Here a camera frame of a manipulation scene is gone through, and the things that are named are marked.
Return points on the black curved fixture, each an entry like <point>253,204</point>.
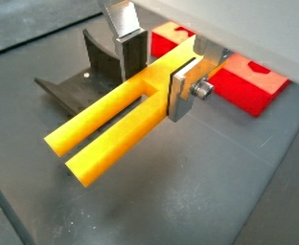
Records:
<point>86,87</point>

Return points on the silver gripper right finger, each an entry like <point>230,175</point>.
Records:
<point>194,86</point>

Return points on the red foam shape board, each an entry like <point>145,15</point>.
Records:
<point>249,85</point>

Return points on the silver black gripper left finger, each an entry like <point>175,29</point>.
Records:
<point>130,36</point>

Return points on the yellow two-prong object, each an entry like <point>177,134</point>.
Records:
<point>95,158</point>

